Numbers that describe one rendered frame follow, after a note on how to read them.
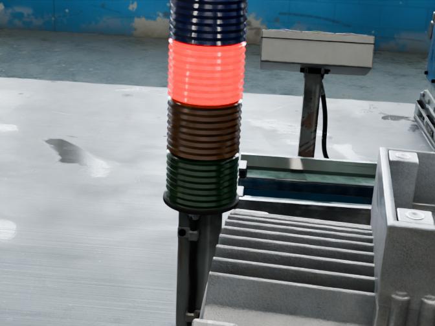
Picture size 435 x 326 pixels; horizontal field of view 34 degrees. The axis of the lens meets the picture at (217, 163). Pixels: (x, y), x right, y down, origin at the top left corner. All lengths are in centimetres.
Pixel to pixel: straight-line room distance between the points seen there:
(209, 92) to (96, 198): 65
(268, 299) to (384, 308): 5
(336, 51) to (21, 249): 54
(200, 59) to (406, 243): 26
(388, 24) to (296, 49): 540
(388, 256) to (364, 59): 79
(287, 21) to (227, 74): 586
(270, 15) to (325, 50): 530
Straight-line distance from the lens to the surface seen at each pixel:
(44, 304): 88
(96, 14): 657
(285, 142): 144
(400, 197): 39
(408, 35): 652
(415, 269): 32
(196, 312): 63
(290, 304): 34
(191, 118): 54
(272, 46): 108
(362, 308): 34
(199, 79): 53
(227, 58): 53
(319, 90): 111
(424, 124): 160
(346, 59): 109
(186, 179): 56
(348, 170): 98
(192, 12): 52
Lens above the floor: 127
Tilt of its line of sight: 21 degrees down
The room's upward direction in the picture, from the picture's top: 3 degrees clockwise
